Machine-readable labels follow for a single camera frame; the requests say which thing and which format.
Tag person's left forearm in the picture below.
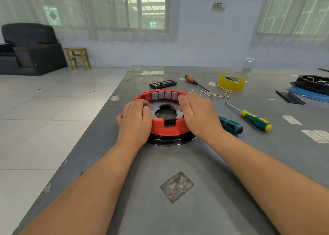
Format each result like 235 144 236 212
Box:
21 142 142 235

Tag black flat plate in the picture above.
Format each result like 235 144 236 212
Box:
276 90 306 105

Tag large barred window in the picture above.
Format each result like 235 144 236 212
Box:
44 0 169 31
258 0 329 35

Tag yellow tape roll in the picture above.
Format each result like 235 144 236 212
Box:
217 75 246 92

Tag white paper sheet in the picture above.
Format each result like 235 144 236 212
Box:
141 70 165 77

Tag person's left hand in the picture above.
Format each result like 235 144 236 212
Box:
116 98 154 152

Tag black round appliance part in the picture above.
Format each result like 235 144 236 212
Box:
290 74 329 96

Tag sheer white curtain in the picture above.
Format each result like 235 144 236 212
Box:
0 0 181 43
251 0 329 49

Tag person's right forearm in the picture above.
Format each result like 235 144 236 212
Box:
208 132 329 235

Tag person's right hand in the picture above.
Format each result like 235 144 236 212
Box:
177 92 227 143

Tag narrow white tape strip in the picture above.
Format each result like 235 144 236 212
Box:
282 115 303 125

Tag small wooden stool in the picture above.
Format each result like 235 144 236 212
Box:
64 47 92 71

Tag wide white tape strips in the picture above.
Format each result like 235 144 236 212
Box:
301 130 329 144

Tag black remote control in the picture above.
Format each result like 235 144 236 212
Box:
149 79 178 89

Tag green yellow handle screwdriver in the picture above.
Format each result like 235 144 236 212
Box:
224 102 272 132

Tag black armchair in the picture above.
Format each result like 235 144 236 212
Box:
0 23 68 77

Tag red round appliance base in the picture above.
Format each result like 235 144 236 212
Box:
135 89 197 146

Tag blue ring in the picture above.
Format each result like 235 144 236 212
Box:
289 86 329 103

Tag teal handle screwdriver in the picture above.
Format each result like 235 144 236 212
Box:
218 115 244 136

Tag orange handle screwdriver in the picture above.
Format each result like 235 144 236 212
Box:
184 75 211 93

